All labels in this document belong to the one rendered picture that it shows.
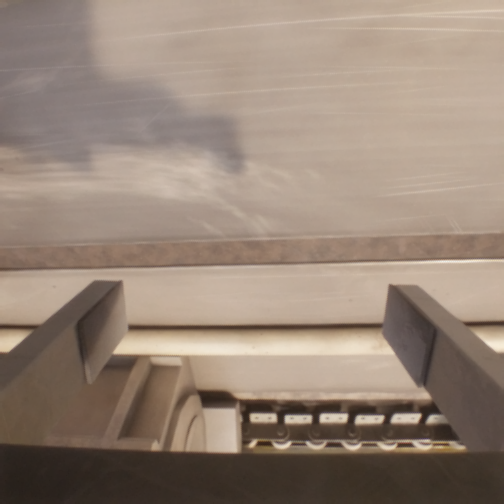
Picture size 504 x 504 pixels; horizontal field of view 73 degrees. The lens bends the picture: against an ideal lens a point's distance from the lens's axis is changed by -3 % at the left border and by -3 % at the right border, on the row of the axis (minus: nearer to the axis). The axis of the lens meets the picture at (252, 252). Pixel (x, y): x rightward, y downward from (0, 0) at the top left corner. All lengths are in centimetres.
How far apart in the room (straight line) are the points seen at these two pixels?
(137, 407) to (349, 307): 29
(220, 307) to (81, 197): 20
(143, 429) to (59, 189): 28
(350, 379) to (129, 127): 47
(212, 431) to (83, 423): 22
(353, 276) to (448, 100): 20
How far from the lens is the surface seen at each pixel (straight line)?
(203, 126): 31
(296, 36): 29
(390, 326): 17
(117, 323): 16
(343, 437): 71
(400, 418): 73
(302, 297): 43
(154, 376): 51
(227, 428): 62
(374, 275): 41
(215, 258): 39
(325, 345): 45
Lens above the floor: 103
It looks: 49 degrees down
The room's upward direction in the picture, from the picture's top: 175 degrees counter-clockwise
